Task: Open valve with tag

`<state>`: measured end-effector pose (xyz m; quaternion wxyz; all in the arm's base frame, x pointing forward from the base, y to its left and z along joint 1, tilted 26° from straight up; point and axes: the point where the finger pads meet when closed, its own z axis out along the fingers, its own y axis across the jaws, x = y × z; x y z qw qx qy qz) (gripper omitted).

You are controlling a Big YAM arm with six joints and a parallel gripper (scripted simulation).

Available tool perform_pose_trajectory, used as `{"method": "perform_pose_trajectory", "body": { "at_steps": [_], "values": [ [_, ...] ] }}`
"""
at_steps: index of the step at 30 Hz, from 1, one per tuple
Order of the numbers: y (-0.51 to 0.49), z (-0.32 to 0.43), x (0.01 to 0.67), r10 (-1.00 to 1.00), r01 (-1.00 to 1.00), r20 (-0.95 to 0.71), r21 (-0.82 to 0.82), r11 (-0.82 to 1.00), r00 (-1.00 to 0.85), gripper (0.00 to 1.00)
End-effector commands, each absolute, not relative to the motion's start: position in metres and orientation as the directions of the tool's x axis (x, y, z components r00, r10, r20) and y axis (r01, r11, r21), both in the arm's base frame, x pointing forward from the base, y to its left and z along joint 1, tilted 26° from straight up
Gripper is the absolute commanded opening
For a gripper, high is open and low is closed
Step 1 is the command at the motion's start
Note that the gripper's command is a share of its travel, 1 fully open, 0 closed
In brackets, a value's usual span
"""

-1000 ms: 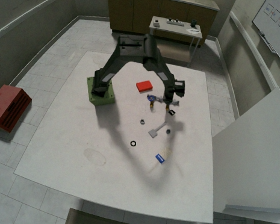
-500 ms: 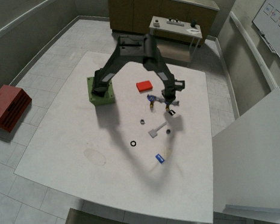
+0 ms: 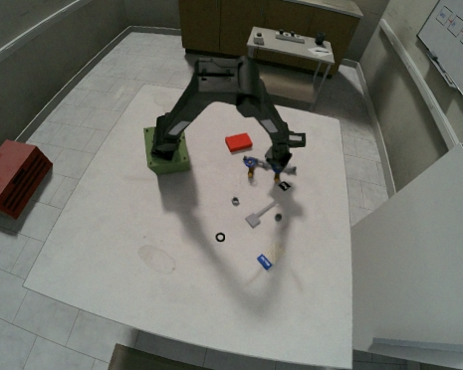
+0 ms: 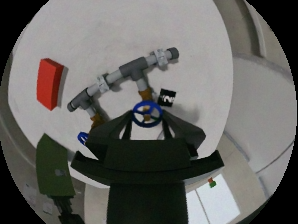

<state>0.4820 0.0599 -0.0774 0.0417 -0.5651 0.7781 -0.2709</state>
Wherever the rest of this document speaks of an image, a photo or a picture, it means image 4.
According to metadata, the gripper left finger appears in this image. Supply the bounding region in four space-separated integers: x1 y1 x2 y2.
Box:
89 109 133 140

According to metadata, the black square tag with white marking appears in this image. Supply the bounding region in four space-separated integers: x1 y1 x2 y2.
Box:
150 87 177 107

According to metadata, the red flat block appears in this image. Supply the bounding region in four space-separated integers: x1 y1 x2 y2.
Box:
36 58 64 111

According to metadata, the grey pipe manifold with two blue valves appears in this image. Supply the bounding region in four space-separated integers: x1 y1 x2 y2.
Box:
67 47 180 146

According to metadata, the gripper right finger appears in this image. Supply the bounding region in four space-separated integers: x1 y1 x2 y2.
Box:
162 109 206 151

